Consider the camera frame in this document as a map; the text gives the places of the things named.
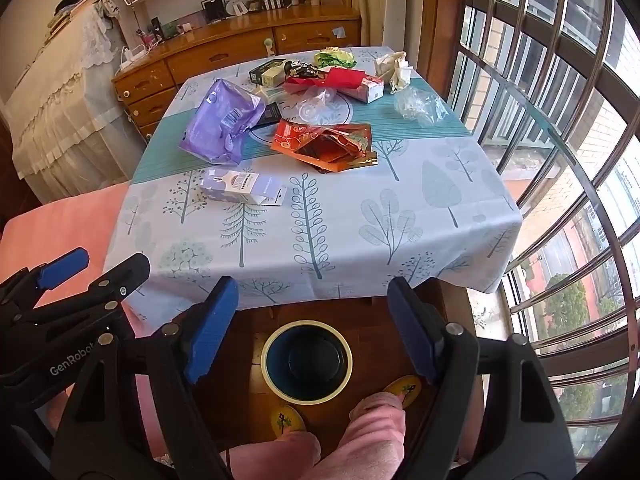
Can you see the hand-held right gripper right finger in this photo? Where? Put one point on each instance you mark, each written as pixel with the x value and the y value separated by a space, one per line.
pixel 410 340

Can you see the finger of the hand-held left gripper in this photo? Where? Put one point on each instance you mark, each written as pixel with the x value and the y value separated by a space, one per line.
pixel 122 272
pixel 65 266

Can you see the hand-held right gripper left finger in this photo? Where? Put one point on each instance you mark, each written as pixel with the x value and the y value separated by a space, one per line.
pixel 215 330

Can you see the blue bin with cream rim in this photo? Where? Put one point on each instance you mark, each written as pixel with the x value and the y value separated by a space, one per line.
pixel 306 360

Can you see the purple plastic bag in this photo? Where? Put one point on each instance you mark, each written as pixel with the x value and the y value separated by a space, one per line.
pixel 215 125

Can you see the orange red foil wrapper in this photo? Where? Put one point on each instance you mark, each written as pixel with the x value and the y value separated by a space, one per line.
pixel 300 137

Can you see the clear plastic wrapper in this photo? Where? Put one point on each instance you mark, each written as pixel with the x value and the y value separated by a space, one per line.
pixel 315 107

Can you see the black and gold wrapper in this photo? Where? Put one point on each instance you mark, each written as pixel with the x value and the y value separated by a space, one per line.
pixel 302 70

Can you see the green paper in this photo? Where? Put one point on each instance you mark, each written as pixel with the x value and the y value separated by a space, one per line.
pixel 322 57

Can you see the pink mat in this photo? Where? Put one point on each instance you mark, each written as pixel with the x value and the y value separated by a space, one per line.
pixel 60 225

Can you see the yellow slipper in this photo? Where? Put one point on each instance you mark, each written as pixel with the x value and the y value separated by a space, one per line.
pixel 287 420
pixel 402 391

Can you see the person's right leg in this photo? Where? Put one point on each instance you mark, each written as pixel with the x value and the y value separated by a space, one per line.
pixel 370 435

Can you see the person's leg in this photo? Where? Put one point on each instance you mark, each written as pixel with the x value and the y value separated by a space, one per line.
pixel 280 455
pixel 370 435

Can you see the tree print tablecloth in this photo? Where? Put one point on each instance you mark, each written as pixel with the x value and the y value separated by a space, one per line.
pixel 400 220

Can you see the person's left leg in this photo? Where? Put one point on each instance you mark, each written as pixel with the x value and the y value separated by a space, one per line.
pixel 280 455

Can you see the white and purple carton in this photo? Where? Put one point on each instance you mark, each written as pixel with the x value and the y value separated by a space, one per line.
pixel 235 186

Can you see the white lace bed cover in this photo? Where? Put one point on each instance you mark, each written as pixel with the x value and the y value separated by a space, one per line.
pixel 55 110

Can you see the small black card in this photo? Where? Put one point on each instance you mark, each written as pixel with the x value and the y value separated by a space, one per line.
pixel 270 114

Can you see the white power strip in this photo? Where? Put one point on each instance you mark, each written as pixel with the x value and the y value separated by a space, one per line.
pixel 131 55

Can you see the clear plastic bag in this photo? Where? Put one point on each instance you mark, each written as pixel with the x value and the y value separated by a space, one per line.
pixel 417 105

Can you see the wooden dresser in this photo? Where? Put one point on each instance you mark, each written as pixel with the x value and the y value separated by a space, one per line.
pixel 225 52

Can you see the green and cream chocolate box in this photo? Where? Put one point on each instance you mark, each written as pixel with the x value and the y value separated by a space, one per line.
pixel 267 72

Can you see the red and white carton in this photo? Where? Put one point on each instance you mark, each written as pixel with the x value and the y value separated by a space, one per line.
pixel 350 82

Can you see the green and white hook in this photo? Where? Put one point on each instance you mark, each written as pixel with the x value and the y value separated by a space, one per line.
pixel 270 46

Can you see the crumpled yellow paper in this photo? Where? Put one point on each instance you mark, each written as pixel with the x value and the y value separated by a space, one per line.
pixel 345 57

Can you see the blue sticker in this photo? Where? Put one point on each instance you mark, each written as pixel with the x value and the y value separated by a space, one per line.
pixel 339 31

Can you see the metal window grille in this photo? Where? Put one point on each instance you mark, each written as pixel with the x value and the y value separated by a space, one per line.
pixel 622 82

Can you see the beige curtain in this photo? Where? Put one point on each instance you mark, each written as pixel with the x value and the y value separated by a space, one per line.
pixel 372 0

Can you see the black picture frame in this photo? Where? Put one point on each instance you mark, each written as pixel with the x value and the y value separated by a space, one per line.
pixel 214 9

